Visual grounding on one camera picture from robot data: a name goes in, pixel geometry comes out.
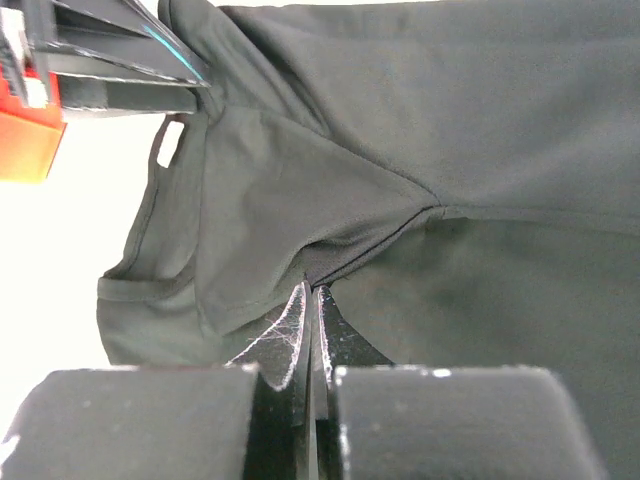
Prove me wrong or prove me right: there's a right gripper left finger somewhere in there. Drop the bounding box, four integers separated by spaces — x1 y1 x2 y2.
227 282 312 479

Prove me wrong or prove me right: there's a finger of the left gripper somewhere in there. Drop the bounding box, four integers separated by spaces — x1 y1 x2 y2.
49 1 211 87
55 72 200 116

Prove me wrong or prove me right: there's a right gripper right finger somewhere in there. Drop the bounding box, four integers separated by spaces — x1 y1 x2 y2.
313 286 393 479

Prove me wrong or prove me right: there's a red plastic bin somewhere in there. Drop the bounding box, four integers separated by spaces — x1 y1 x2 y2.
1 73 67 184

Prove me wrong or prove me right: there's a black t-shirt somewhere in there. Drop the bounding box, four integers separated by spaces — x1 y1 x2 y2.
97 1 639 479

